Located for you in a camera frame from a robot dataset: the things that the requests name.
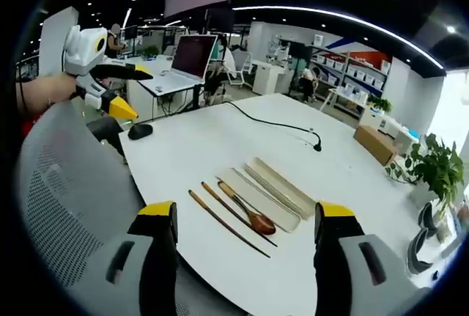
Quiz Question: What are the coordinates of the white desk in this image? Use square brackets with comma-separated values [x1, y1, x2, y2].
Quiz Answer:
[126, 55, 206, 122]

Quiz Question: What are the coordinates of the storage shelf with white bins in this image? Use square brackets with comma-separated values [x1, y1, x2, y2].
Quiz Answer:
[309, 43, 391, 119]

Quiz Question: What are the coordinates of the grey curved headset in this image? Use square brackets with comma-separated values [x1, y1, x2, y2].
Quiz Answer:
[418, 201, 440, 231]
[406, 227, 434, 276]

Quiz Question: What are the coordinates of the beige cutlery case lid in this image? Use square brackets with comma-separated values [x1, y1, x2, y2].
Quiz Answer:
[243, 157, 317, 219]

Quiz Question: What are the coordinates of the wooden chopstick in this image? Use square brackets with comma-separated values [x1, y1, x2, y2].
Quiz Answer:
[188, 188, 271, 259]
[200, 181, 278, 248]

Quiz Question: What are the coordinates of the wooden spoon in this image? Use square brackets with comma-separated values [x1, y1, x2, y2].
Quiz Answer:
[217, 180, 276, 236]

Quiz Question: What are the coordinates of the white laptop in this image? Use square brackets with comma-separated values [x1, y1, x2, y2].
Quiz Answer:
[140, 34, 218, 94]

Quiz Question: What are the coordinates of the white office chair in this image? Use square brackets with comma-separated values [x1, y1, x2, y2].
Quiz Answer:
[226, 50, 254, 88]

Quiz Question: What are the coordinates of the small green plant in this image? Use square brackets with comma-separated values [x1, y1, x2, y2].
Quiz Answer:
[368, 94, 393, 114]
[141, 45, 160, 61]

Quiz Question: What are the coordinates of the brown cardboard box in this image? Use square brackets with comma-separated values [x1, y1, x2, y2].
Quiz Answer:
[352, 124, 398, 167]

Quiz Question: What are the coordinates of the grey mesh office chair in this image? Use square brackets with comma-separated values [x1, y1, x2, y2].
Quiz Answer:
[16, 101, 235, 316]

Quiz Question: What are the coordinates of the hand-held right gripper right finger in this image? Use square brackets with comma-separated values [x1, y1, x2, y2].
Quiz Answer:
[313, 200, 418, 316]

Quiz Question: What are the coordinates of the beige cutlery case tray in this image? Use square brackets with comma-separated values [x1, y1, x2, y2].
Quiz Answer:
[215, 166, 301, 234]

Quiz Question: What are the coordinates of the black computer mouse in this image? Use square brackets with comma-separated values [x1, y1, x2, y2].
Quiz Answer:
[128, 123, 154, 141]

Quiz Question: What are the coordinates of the white cabinet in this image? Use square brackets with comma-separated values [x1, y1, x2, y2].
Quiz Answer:
[251, 59, 292, 96]

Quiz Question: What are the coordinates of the green potted plant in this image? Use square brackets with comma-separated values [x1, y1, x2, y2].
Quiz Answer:
[385, 133, 465, 218]

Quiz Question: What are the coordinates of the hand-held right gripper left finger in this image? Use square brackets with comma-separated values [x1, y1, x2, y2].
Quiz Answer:
[104, 200, 180, 316]

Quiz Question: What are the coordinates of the black cable with plug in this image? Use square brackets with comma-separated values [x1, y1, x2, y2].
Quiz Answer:
[223, 101, 322, 153]

